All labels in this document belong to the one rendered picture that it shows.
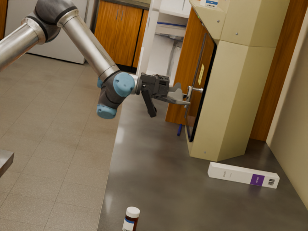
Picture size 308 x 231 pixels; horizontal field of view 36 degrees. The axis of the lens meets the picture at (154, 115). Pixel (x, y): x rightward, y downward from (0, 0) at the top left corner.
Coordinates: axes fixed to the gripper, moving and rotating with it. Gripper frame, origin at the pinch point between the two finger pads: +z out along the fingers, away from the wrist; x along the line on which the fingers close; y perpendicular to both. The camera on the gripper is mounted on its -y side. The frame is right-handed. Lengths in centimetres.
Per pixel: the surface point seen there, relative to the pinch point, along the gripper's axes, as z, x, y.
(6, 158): -57, -37, -20
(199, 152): 9.0, -5.4, -18.1
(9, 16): -200, 482, -69
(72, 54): -108, 482, -103
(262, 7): 17.9, -4.0, 40.7
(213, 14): 1.2, -5.2, 34.7
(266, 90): 39, 32, 3
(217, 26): 3.8, -5.2, 30.9
